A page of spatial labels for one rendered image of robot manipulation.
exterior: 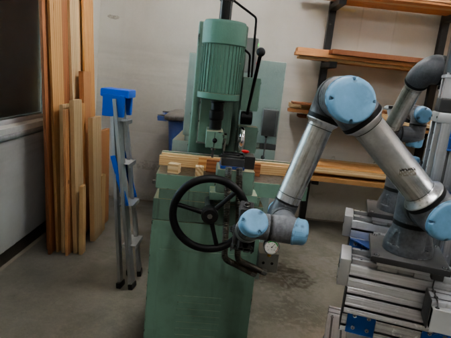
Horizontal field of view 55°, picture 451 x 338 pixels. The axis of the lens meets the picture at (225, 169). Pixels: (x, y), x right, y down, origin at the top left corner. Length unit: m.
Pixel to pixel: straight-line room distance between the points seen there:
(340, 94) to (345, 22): 3.15
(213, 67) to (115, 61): 2.61
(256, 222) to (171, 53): 3.15
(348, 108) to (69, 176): 2.24
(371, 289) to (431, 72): 0.88
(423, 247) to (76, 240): 2.32
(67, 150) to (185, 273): 1.44
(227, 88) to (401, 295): 0.96
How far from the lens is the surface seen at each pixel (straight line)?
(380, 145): 1.20
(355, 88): 1.14
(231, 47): 1.75
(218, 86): 1.74
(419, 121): 2.17
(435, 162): 1.64
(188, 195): 1.72
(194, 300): 1.90
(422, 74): 1.90
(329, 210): 4.41
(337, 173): 3.82
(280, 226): 1.20
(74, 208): 3.10
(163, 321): 1.95
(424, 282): 1.49
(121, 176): 2.52
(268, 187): 1.73
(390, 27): 4.36
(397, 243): 1.45
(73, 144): 2.99
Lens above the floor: 1.30
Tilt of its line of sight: 12 degrees down
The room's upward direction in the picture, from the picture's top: 6 degrees clockwise
